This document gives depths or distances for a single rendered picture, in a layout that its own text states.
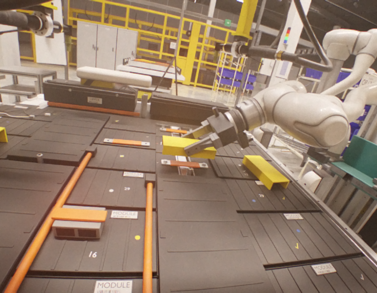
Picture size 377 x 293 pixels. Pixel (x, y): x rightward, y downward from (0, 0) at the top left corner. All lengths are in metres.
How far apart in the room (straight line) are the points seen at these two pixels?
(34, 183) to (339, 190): 1.84
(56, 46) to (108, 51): 6.46
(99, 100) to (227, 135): 0.69
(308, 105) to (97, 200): 0.50
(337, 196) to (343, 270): 1.41
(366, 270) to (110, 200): 0.56
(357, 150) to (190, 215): 1.46
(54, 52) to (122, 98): 2.38
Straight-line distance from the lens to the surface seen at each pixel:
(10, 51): 4.46
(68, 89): 1.07
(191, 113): 1.03
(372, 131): 1.74
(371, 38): 1.57
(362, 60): 1.50
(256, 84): 3.42
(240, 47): 1.11
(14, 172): 0.58
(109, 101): 1.03
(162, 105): 1.01
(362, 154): 1.71
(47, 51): 3.32
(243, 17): 1.15
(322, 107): 0.47
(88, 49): 9.89
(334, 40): 1.56
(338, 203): 1.91
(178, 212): 0.43
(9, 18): 0.87
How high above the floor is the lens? 1.31
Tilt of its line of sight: 24 degrees down
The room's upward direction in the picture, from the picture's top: 12 degrees clockwise
